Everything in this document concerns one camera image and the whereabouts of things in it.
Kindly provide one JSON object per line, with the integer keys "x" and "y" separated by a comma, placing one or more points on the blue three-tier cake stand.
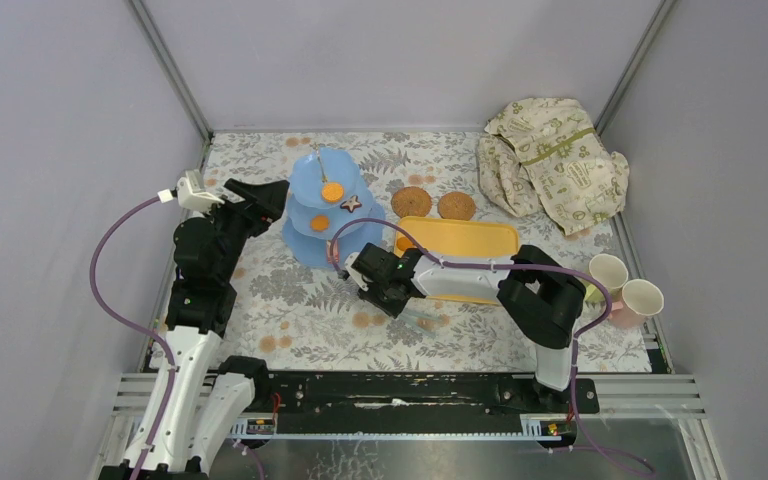
{"x": 351, "y": 231}

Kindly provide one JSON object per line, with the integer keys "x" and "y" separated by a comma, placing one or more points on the yellow serving tray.
{"x": 476, "y": 240}

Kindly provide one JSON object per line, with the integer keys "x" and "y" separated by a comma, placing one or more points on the green paper cup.
{"x": 608, "y": 270}

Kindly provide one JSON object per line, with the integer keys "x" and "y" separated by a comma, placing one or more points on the orange flower cookie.
{"x": 319, "y": 223}

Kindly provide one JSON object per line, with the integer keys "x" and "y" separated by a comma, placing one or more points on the pink paper cup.
{"x": 637, "y": 301}

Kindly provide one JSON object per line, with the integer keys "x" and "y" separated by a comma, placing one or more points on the light blue tongs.
{"x": 420, "y": 322}

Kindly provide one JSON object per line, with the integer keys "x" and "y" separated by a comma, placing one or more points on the star shaped cookie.
{"x": 351, "y": 204}

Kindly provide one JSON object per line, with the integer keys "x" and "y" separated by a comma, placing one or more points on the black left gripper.
{"x": 249, "y": 204}

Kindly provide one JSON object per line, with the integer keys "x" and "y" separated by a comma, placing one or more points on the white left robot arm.
{"x": 178, "y": 438}

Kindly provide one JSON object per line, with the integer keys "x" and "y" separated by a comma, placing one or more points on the printed cloth bag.
{"x": 544, "y": 155}

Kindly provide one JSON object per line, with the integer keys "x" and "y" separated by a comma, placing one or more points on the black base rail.
{"x": 308, "y": 391}

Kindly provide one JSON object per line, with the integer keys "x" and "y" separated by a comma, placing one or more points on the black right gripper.
{"x": 368, "y": 293}

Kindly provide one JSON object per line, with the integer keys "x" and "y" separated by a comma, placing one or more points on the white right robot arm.
{"x": 543, "y": 299}

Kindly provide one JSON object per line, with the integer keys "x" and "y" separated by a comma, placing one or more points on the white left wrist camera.
{"x": 190, "y": 193}

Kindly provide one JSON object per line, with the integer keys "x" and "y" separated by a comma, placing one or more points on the pink cake slice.
{"x": 332, "y": 253}

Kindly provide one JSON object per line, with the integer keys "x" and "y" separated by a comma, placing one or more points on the orange waffle cookie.
{"x": 332, "y": 192}

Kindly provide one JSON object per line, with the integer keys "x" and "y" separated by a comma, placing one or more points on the orange round cookie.
{"x": 403, "y": 244}

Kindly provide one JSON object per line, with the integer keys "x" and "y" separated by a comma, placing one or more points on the floral tablecloth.
{"x": 295, "y": 317}

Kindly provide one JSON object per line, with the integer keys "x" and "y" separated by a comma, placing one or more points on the woven rattan coaster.
{"x": 456, "y": 206}
{"x": 411, "y": 201}

